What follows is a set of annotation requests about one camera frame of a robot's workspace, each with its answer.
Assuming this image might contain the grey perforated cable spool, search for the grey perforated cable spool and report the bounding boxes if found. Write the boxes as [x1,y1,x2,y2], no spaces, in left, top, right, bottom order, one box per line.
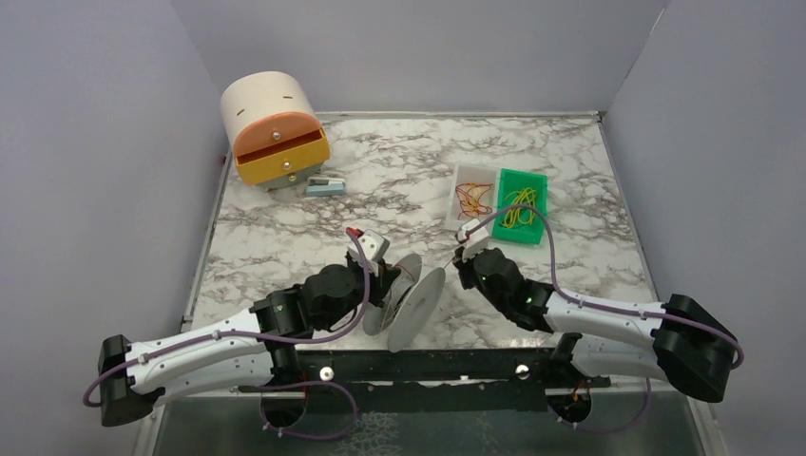
[362,253,446,352]

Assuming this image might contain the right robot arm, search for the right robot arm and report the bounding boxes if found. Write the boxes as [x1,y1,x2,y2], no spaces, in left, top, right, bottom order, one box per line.
[451,247,739,403]

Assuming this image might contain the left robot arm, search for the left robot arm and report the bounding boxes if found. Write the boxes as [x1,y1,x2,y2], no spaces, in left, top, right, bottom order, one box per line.
[83,254,404,428]

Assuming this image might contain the green plastic bin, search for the green plastic bin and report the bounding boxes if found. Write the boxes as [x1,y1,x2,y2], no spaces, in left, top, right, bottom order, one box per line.
[492,168,548,245]

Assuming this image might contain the translucent white plastic bin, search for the translucent white plastic bin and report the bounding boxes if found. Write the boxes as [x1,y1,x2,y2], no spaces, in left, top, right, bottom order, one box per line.
[444,162,501,231]

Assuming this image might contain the light blue stapler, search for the light blue stapler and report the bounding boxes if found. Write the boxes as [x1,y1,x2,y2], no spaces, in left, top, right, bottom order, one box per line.
[305,177,347,197]

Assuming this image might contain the beige and orange drawer cabinet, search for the beige and orange drawer cabinet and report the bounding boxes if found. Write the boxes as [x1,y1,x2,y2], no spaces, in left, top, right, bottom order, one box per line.
[220,71,331,189]

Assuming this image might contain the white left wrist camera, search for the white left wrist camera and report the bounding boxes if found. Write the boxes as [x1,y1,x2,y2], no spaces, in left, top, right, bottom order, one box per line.
[346,227,390,276]

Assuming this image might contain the yellow cables in green bin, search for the yellow cables in green bin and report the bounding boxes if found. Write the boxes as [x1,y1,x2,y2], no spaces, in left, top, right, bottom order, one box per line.
[500,187,540,230]

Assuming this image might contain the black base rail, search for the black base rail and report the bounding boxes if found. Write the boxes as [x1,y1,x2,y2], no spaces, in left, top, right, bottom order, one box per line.
[239,348,612,414]

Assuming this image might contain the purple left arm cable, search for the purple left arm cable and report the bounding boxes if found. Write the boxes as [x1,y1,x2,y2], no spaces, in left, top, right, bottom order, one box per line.
[82,229,374,442]

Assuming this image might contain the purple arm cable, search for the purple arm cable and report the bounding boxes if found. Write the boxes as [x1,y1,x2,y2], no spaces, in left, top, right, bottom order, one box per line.
[466,203,745,435]
[82,229,374,442]

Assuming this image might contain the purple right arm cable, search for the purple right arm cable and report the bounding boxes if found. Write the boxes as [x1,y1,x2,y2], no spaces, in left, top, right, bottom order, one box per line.
[466,203,745,435]

